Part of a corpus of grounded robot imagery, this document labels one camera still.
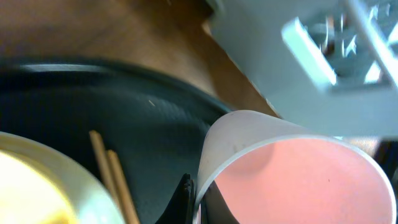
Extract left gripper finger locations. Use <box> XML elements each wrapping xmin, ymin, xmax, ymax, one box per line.
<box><xmin>155</xmin><ymin>174</ymin><xmax>195</xmax><ymax>224</ymax></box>

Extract pink cup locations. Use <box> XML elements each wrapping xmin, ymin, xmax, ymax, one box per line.
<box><xmin>194</xmin><ymin>110</ymin><xmax>397</xmax><ymax>223</ymax></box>

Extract yellow bowl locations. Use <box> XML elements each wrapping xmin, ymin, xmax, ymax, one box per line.
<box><xmin>1</xmin><ymin>133</ymin><xmax>124</xmax><ymax>223</ymax></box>

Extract grey dishwasher rack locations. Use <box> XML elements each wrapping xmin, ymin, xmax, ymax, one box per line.
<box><xmin>210</xmin><ymin>0</ymin><xmax>397</xmax><ymax>137</ymax></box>

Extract wooden chopstick right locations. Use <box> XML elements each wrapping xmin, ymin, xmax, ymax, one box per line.
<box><xmin>107</xmin><ymin>150</ymin><xmax>141</xmax><ymax>224</ymax></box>

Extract wooden chopstick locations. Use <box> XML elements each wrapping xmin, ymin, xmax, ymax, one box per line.
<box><xmin>107</xmin><ymin>150</ymin><xmax>141</xmax><ymax>224</ymax></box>
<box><xmin>89</xmin><ymin>130</ymin><xmax>121</xmax><ymax>208</ymax></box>

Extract round black serving tray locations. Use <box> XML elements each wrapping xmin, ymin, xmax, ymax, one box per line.
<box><xmin>1</xmin><ymin>58</ymin><xmax>229</xmax><ymax>223</ymax></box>

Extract wooden chopstick left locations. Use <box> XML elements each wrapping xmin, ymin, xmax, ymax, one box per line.
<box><xmin>89</xmin><ymin>130</ymin><xmax>121</xmax><ymax>208</ymax></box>

